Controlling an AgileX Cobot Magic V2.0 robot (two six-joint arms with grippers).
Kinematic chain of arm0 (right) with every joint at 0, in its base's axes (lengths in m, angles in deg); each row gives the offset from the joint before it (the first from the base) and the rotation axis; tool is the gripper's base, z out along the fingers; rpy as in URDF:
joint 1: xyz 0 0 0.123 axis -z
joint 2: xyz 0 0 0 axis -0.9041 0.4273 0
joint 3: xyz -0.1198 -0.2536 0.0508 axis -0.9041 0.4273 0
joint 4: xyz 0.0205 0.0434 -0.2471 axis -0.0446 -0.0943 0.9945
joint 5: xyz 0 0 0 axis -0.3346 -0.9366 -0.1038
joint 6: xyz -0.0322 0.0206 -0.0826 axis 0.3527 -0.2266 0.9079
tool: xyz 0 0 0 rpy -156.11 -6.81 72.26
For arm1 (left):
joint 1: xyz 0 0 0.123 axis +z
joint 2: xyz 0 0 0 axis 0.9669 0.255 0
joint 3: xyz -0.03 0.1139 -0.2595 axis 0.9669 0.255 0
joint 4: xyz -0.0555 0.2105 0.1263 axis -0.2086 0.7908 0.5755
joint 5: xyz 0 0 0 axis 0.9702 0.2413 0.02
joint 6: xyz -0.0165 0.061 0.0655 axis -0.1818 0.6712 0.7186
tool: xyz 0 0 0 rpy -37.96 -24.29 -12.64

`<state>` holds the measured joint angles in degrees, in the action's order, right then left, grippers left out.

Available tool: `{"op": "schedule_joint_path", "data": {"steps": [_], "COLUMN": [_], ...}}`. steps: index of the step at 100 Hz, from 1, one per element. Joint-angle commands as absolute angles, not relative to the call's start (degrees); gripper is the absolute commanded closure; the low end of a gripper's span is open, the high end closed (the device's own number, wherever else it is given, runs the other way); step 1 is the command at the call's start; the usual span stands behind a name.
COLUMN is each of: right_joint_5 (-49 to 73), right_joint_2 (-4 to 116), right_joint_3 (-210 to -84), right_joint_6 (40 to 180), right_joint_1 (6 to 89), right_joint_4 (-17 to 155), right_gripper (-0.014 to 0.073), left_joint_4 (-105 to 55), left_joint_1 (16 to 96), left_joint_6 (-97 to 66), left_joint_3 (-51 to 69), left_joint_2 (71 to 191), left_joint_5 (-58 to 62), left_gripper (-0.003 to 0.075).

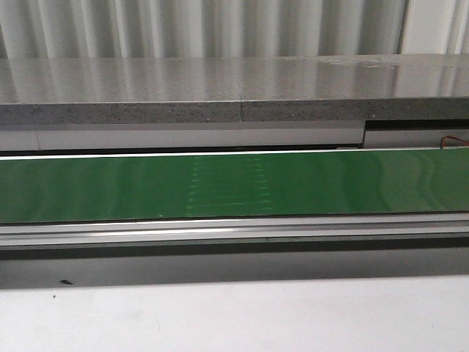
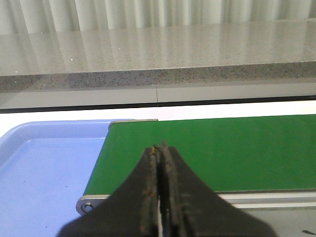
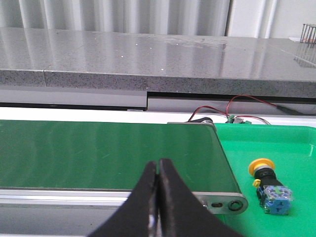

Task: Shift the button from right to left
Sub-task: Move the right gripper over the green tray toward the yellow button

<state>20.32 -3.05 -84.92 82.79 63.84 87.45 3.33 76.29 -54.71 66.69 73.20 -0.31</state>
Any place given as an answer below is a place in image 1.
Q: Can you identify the green conveyor belt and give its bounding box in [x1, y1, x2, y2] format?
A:
[1, 148, 468, 224]

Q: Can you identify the grey stone counter slab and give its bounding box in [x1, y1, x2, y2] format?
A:
[1, 54, 468, 127]

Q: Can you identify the white corrugated curtain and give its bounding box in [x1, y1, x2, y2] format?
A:
[1, 1, 468, 59]

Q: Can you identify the white conveyor back rail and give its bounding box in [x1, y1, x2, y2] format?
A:
[1, 120, 468, 152]

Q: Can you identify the aluminium conveyor front rail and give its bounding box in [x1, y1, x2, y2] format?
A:
[1, 212, 468, 249]

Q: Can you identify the red orange cable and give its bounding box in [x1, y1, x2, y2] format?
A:
[440, 135, 469, 149]

